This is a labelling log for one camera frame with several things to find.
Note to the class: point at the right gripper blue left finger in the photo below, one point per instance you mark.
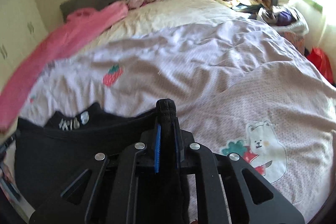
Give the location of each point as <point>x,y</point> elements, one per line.
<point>157,148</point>

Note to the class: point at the lilac strawberry bear quilt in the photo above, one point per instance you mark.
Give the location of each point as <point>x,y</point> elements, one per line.
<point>238,87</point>

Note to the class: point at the pink blanket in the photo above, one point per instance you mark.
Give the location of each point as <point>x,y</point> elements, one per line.
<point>81,27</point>

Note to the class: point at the cream bed sheet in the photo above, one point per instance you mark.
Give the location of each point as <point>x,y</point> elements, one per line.
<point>165,14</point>

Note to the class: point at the black long-sleeve shirt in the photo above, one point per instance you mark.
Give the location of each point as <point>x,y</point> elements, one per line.
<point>103,170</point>

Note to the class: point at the red plastic bag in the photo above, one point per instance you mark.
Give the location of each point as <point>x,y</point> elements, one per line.
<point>320,60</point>

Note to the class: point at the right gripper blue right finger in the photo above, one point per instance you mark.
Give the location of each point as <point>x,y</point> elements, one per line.
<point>177,133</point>

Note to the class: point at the cream wardrobe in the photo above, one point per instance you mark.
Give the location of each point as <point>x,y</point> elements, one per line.
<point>22,29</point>

